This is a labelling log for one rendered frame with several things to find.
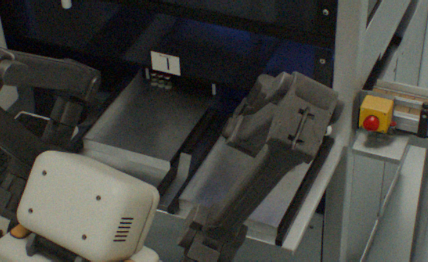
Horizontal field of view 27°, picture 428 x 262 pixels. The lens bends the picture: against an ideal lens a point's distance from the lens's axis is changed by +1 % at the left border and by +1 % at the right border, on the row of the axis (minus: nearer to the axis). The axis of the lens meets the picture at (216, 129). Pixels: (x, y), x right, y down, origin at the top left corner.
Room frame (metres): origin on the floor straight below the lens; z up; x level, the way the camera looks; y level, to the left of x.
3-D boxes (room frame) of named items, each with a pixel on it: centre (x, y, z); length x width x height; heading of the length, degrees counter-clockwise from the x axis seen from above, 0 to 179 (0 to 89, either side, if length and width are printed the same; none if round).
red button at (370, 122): (1.72, -0.39, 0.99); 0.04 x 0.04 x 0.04; 65
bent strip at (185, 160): (1.64, 0.11, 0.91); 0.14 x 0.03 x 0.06; 155
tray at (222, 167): (1.66, -0.09, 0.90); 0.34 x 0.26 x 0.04; 154
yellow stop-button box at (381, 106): (1.76, -0.41, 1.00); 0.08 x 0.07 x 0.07; 155
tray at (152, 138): (1.91, 0.17, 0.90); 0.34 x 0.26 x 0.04; 155
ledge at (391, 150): (1.79, -0.44, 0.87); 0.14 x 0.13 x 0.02; 155
